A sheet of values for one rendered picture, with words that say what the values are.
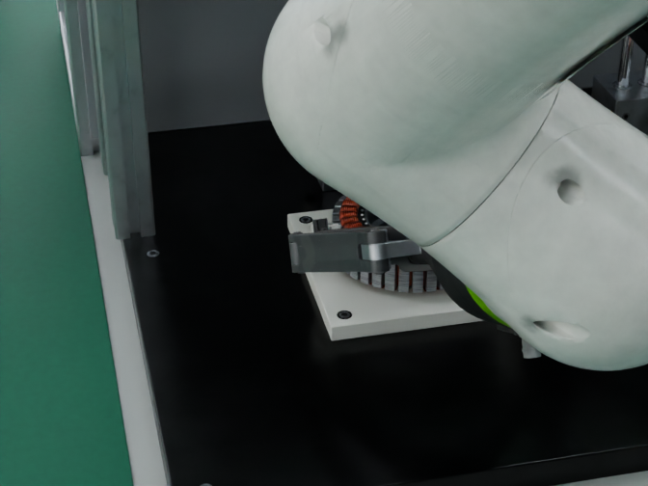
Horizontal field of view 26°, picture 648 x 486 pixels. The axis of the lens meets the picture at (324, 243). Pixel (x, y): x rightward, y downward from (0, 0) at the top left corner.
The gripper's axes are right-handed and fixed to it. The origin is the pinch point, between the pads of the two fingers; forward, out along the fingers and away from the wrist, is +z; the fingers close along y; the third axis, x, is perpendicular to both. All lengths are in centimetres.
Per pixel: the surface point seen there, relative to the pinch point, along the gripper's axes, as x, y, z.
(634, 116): 6.7, 22.3, 11.7
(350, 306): -4.4, -5.6, -2.1
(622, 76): 10.0, 21.7, 12.2
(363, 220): 1.3, -3.5, 0.8
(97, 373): -6.9, -23.0, -0.1
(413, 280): -3.0, -1.2, -3.0
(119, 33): 16.0, -18.8, 3.0
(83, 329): -4.3, -23.6, 4.5
